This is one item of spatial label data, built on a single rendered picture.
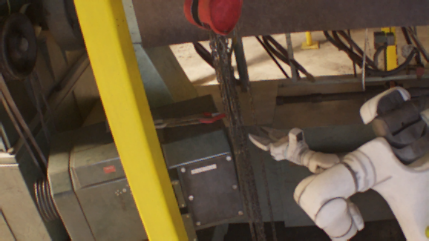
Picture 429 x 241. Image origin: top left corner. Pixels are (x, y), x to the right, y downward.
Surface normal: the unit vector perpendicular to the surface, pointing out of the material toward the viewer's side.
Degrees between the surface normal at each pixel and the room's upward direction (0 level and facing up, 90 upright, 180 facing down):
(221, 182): 90
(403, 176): 100
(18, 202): 90
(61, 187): 45
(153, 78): 90
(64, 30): 107
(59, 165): 0
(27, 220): 90
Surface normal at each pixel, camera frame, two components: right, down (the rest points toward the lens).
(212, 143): 0.00, -0.25
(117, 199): 0.18, 0.48
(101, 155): -0.18, -0.84
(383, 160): -0.68, 0.22
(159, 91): -0.16, 0.54
